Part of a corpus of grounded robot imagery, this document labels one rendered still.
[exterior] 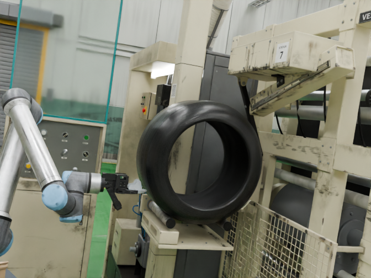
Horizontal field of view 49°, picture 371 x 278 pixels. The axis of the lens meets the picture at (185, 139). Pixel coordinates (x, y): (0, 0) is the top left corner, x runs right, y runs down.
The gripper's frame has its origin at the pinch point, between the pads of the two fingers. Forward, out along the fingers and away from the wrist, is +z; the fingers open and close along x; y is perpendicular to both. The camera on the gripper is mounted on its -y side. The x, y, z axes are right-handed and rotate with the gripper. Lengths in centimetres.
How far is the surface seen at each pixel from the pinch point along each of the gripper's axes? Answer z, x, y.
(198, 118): 16.7, -12.1, 36.5
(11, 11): -155, 882, 226
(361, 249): 72, -58, -4
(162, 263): 22, 27, -44
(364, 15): 74, -37, 89
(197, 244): 26.2, -8.7, -20.8
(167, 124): 3.7, -9.4, 32.3
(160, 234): 7.6, -10.4, -16.3
